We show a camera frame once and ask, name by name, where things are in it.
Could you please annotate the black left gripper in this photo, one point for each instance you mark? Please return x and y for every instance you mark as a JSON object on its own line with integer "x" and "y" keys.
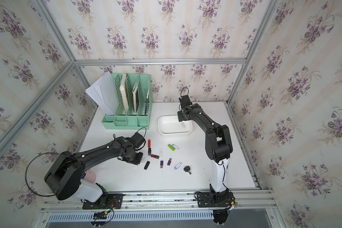
{"x": 138, "y": 161}

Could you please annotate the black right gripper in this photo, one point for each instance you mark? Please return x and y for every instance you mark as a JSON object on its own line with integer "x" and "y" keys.
{"x": 179, "y": 116}

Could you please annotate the black usb drive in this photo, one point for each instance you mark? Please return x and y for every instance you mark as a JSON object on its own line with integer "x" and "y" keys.
{"x": 147, "y": 165}

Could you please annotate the white storage box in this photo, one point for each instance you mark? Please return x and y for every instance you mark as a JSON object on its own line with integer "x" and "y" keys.
{"x": 170, "y": 126}

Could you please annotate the lilac white usb drive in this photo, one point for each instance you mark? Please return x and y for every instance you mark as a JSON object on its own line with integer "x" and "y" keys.
{"x": 178, "y": 165}

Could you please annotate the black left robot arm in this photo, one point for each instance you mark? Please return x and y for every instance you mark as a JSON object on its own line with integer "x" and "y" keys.
{"x": 64, "y": 176}

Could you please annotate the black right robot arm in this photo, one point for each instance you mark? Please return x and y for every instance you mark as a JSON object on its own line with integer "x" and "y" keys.
{"x": 218, "y": 144}

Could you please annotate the red swivel usb drive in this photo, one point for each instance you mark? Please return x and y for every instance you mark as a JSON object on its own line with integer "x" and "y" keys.
{"x": 155, "y": 156}

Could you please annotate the brown edge book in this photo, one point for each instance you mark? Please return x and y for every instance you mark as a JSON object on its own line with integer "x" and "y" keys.
{"x": 135, "y": 97}

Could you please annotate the green desk file organizer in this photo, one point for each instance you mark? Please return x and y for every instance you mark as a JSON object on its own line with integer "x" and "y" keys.
{"x": 131, "y": 120}

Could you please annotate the white paper stack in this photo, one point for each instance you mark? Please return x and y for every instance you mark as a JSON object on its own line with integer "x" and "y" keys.
{"x": 103, "y": 93}

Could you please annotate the black round key fob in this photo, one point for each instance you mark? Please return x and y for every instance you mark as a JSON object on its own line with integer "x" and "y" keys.
{"x": 187, "y": 169}

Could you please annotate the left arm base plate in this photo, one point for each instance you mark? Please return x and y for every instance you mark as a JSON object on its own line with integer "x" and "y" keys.
{"x": 108, "y": 201}

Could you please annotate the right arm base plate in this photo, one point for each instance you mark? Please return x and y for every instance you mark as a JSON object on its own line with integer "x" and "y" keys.
{"x": 223, "y": 199}

